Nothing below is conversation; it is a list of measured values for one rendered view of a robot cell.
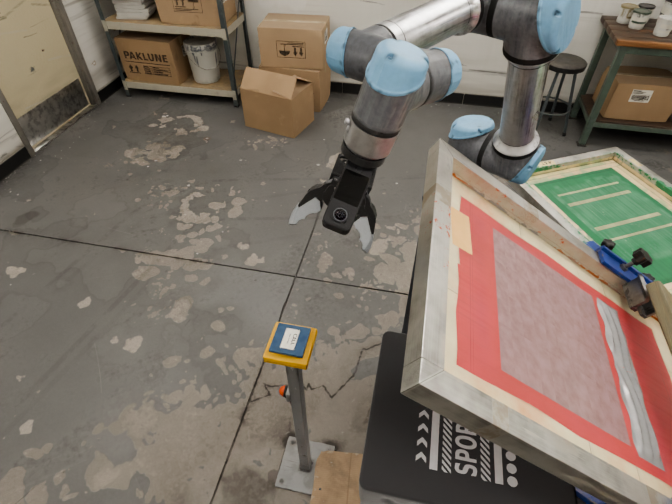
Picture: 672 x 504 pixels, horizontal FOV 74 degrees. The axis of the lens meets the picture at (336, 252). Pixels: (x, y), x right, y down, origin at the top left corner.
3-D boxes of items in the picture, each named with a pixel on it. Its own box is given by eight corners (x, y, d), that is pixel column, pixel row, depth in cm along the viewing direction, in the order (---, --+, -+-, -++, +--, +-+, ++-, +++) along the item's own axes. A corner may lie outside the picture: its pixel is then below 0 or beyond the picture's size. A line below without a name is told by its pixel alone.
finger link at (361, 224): (385, 233, 84) (371, 194, 78) (380, 255, 80) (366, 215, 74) (369, 235, 85) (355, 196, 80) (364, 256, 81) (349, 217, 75)
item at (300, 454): (274, 486, 190) (241, 367, 123) (289, 436, 205) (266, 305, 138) (324, 498, 186) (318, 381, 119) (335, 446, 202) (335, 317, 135)
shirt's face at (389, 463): (360, 485, 102) (360, 485, 102) (385, 332, 133) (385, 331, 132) (581, 535, 95) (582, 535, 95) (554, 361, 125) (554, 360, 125)
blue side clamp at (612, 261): (580, 274, 106) (608, 259, 102) (577, 259, 110) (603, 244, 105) (662, 331, 114) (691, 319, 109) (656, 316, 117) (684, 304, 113)
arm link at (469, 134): (456, 145, 141) (465, 105, 132) (495, 161, 135) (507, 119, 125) (436, 161, 135) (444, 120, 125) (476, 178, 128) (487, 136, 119)
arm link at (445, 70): (411, 34, 72) (370, 42, 65) (473, 52, 67) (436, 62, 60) (402, 84, 77) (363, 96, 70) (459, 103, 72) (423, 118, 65)
